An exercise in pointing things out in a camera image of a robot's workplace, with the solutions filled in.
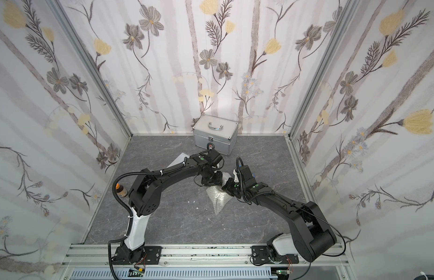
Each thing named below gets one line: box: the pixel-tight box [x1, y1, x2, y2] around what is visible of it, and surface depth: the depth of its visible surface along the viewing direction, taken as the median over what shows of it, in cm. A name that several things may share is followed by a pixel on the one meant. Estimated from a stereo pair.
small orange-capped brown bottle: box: [115, 182, 128, 198], surface depth 90 cm
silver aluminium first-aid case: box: [192, 114, 239, 156], surface depth 106 cm
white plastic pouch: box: [166, 152, 191, 168], surface depth 112 cm
